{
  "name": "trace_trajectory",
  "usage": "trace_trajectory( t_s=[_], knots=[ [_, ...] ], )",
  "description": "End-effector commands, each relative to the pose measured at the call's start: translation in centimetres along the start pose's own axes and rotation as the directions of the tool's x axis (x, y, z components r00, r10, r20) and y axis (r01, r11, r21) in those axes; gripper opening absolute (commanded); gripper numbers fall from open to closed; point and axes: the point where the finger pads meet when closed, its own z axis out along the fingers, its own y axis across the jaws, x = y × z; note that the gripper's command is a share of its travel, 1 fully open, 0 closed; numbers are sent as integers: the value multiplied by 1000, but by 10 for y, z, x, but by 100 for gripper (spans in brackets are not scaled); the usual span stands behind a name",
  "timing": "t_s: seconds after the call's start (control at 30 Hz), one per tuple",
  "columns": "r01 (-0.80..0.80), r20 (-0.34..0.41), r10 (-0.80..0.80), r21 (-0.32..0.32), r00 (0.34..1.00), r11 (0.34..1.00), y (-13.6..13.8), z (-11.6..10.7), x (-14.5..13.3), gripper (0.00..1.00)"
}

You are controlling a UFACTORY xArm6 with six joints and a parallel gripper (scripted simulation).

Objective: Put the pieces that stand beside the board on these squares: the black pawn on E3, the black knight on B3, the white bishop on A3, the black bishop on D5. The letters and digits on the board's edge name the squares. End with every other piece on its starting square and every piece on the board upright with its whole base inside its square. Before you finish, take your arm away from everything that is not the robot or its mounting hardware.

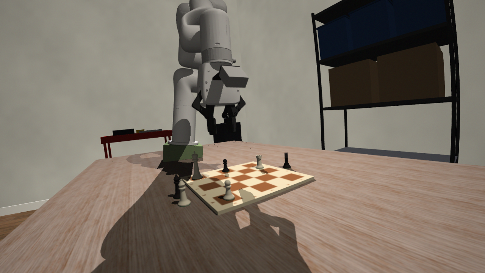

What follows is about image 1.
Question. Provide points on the white bishop chess piece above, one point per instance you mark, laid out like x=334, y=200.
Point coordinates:
x=183, y=198

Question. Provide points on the wooden chessboard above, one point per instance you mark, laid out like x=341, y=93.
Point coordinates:
x=248, y=185

